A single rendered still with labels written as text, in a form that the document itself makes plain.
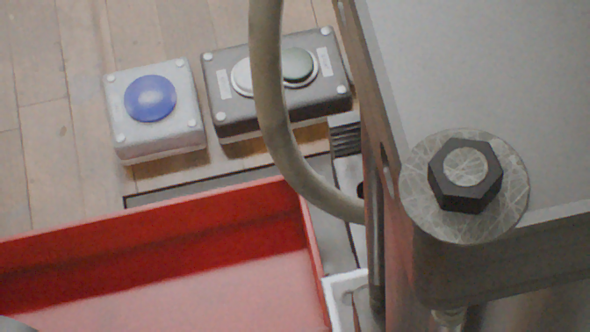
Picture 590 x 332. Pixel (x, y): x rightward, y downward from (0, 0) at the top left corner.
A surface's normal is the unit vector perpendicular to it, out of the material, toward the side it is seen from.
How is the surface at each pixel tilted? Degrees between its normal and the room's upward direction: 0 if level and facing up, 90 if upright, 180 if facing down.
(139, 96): 3
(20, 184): 0
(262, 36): 87
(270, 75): 90
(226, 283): 0
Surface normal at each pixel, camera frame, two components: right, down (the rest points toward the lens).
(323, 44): -0.07, -0.46
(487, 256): 0.21, 0.86
